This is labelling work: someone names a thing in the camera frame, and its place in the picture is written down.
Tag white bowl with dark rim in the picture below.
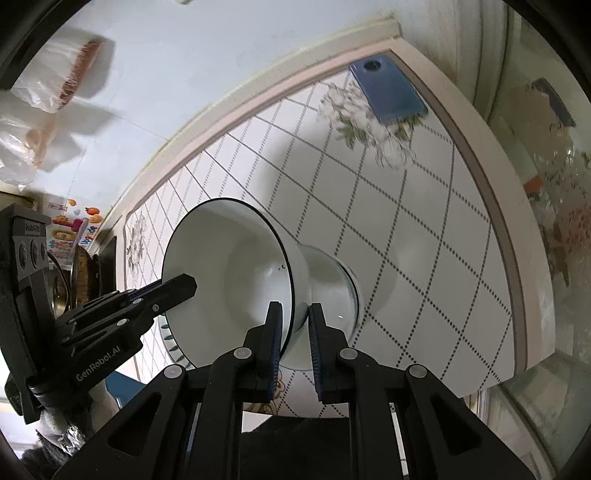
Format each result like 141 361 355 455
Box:
161 198 311 370

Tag plastic bag with orange contents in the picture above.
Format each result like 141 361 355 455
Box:
0 111 84 185

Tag crumpled clear plastic bag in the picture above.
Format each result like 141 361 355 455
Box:
0 152 38 191

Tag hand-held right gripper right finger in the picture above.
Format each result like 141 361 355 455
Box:
308 302 536 480

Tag blue smartphone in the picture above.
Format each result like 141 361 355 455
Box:
348 54 429 125

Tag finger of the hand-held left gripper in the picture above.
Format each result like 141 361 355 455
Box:
54 273 199 357

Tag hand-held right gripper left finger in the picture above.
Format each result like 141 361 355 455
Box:
53 301 283 480

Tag floral printed table mat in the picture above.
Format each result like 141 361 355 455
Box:
122 69 515 416

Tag frosted glass sliding door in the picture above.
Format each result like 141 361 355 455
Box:
480 0 591 480

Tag colourful wall stickers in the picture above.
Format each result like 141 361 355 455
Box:
46 198 102 259

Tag blue striped plate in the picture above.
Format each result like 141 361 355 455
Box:
157 314 199 371

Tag black wok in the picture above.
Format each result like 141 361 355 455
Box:
69 244 116 310

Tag plastic bag with red contents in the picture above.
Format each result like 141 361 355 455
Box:
9 34 116 116

